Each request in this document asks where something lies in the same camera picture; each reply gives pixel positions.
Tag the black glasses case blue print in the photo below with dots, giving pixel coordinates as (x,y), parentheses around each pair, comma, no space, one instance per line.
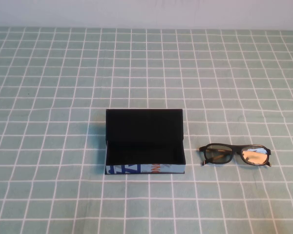
(144,126)

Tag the black frame glasses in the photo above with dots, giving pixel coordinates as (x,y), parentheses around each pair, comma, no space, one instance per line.
(236,149)

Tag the green checkered tablecloth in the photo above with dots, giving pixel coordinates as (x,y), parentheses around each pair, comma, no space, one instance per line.
(63,97)

